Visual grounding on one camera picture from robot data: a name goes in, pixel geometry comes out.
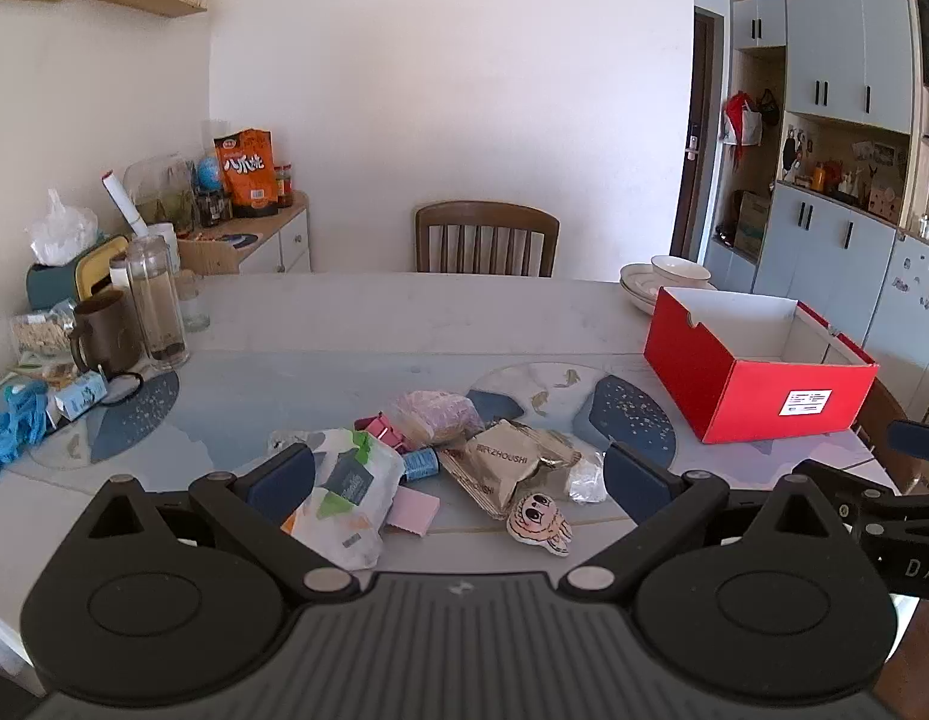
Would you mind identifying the clear plastic container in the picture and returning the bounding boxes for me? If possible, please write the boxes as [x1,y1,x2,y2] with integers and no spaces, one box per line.
[123,154,199,235]

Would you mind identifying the grey wooden wall cabinet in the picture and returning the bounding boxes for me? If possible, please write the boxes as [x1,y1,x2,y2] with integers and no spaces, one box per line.
[708,0,929,421]

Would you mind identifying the brown silver snack packet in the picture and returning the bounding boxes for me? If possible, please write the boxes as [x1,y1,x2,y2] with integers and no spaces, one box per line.
[438,420,583,521]

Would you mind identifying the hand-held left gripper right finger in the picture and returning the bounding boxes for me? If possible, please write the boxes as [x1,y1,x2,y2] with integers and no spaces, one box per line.
[559,441,842,602]

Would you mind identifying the white rolled paper tube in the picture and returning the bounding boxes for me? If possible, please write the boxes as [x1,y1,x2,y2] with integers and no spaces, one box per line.
[100,171,151,238]

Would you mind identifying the white cup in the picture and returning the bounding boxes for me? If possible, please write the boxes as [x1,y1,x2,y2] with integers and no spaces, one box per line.
[145,223,182,272]

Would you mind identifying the clear bag of oats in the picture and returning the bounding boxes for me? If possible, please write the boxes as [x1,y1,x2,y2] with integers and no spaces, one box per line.
[10,300,79,358]

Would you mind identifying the cardboard box with green print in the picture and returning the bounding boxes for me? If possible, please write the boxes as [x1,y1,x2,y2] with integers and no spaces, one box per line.
[735,191,773,260]

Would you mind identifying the tall clear glass tumbler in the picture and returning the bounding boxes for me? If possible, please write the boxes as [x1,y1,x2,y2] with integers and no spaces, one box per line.
[125,235,190,371]

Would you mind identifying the pink sticky note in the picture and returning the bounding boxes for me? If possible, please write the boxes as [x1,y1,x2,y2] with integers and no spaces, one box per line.
[385,491,440,539]

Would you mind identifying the dark glass jar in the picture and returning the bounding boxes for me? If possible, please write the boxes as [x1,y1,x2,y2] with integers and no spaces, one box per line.
[196,190,233,228]

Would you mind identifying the clear silver wrapper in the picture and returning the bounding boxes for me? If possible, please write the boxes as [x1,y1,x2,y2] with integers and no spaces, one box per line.
[568,450,608,505]

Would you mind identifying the white side cabinet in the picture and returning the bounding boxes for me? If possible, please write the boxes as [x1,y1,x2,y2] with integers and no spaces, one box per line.
[232,191,313,275]

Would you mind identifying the small teal carton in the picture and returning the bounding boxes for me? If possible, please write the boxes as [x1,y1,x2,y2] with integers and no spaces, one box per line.
[46,371,109,428]

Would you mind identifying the stack of white plates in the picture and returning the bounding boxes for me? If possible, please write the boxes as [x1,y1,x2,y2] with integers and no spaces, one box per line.
[619,276,717,302]

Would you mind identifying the white green snack packet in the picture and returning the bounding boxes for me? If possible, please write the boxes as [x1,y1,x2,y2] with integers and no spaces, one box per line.
[280,427,406,571]

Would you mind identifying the blue white round placemat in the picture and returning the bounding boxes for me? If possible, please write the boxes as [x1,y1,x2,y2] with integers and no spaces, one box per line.
[464,362,677,467]
[25,367,181,466]

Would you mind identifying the brown mug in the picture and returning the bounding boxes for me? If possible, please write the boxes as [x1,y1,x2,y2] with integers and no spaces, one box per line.
[68,289,145,380]

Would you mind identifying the teal yellow tissue box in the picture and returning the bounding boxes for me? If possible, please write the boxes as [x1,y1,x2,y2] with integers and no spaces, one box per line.
[25,234,131,312]

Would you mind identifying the white gold-rimmed bowl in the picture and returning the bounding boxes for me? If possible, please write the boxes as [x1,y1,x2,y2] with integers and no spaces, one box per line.
[651,255,712,290]

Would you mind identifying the small clear glass jar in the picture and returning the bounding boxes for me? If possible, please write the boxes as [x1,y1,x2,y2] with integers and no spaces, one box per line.
[175,270,212,333]

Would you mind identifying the pink snack packet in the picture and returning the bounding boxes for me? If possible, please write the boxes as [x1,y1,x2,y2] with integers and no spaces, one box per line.
[391,390,487,448]

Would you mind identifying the red cardboard box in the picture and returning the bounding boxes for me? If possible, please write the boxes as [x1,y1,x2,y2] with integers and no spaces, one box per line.
[645,286,880,445]

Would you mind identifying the orange snack bag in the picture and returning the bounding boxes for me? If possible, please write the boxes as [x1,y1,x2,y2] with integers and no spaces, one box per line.
[214,127,280,220]

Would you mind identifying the white plastic bag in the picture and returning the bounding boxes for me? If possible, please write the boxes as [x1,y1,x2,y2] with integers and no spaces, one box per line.
[27,189,100,267]

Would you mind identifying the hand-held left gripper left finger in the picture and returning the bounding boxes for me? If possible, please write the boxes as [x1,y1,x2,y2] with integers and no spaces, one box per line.
[88,442,359,602]

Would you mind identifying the cartoon face plush pad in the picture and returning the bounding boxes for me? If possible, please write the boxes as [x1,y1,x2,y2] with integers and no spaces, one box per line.
[507,491,574,557]

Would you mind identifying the white marble desktop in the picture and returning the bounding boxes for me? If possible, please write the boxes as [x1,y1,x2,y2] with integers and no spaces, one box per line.
[0,270,925,691]

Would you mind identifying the brown wooden chair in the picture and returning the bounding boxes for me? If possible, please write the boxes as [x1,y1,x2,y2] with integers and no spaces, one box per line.
[414,201,561,277]

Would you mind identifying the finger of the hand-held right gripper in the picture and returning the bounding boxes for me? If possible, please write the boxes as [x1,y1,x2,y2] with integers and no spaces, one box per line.
[886,418,929,460]
[793,457,929,524]

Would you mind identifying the dark brown door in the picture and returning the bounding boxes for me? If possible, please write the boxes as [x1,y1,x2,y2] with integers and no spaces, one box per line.
[670,6,728,260]

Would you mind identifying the red hanging bag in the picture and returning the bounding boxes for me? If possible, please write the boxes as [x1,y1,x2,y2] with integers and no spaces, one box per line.
[721,90,766,166]

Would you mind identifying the black hair band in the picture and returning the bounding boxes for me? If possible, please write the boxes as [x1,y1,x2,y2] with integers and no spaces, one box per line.
[104,373,146,407]

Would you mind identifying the small cardboard box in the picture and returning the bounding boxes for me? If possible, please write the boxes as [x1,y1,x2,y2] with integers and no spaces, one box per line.
[868,165,905,223]

